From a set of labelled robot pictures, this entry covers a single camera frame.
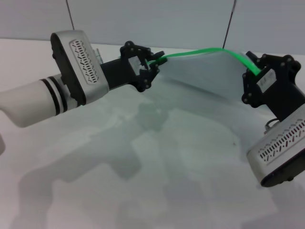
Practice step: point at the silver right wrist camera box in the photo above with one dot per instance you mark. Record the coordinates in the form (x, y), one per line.
(278, 152)

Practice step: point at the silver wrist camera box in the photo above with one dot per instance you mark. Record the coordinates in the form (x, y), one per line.
(278, 152)
(83, 64)

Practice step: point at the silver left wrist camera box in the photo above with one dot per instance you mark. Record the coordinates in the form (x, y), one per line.
(83, 64)

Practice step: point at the clear green-zip document bag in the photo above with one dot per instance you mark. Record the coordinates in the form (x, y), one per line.
(205, 71)

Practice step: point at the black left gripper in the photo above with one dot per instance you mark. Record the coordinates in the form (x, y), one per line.
(119, 71)

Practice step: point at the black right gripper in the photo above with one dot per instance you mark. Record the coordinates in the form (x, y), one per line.
(278, 88)

